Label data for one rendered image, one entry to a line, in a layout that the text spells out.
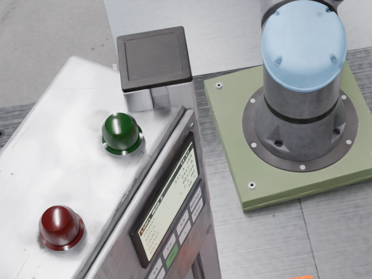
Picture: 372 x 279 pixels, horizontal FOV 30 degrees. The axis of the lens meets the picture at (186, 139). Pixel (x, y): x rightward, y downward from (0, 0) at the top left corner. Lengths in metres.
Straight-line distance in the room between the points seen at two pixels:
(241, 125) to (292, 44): 0.24
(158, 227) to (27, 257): 0.09
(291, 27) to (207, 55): 0.35
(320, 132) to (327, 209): 0.13
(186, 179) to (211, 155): 0.71
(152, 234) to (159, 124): 0.07
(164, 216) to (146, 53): 0.11
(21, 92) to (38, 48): 0.20
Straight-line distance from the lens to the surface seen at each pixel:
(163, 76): 0.43
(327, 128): 1.10
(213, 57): 1.31
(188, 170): 0.47
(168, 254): 0.51
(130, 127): 0.42
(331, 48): 0.97
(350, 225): 1.13
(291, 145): 1.10
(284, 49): 0.97
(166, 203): 0.46
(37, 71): 2.47
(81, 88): 0.47
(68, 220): 0.40
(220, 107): 1.19
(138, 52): 0.45
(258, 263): 1.09
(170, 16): 1.38
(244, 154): 1.14
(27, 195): 0.44
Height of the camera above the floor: 1.84
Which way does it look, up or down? 57 degrees down
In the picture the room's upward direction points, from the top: 10 degrees counter-clockwise
